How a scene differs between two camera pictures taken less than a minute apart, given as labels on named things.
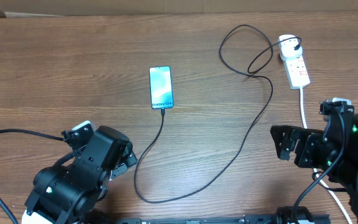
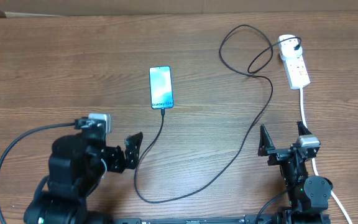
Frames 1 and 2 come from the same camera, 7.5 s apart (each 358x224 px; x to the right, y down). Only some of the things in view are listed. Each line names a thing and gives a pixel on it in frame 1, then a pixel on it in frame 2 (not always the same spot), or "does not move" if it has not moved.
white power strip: x=297 y=73 does not move
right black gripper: x=307 y=144 → x=266 y=149
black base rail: x=248 y=219 does not move
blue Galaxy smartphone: x=161 y=87 does not move
